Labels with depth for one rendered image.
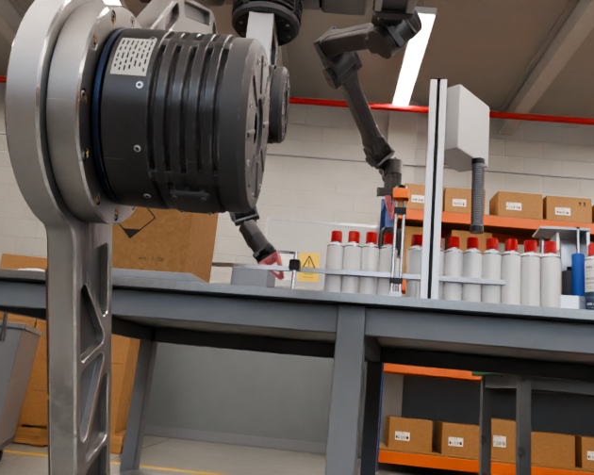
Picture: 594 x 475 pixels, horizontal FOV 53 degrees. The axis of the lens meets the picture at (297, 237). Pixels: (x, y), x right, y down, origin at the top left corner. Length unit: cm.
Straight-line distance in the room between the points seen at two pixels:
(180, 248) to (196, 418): 479
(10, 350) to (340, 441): 249
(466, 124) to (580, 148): 537
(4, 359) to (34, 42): 302
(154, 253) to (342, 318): 47
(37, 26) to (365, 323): 93
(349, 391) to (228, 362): 484
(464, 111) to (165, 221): 86
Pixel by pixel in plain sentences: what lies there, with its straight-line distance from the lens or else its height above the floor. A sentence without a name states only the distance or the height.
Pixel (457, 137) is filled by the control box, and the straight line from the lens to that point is 168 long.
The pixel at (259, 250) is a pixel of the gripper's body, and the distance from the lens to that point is 176.
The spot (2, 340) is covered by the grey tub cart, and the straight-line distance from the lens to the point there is 350.
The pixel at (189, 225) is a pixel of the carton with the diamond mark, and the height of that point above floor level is 97.
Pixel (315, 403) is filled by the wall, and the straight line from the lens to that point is 602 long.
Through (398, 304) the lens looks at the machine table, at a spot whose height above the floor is 81.
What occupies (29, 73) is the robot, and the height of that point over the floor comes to 86.
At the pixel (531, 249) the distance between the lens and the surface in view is 178.
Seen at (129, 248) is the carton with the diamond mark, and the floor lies 91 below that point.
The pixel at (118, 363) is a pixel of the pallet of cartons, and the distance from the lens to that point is 482.
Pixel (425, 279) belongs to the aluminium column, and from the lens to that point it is 158.
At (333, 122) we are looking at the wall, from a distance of 663.
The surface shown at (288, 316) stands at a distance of 132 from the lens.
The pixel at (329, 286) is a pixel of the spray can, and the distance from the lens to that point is 173.
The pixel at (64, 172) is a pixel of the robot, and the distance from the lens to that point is 57.
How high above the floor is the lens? 63
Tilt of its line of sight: 14 degrees up
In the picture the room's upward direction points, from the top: 6 degrees clockwise
